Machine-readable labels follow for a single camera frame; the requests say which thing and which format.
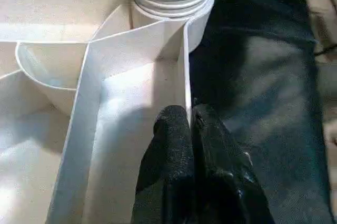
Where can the black plastic mat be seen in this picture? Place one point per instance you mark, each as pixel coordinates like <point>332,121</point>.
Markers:
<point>263,76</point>

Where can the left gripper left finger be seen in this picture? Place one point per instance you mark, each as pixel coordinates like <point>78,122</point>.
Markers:
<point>168,168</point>

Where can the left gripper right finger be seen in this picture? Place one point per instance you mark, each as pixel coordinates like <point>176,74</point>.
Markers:
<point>223,182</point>

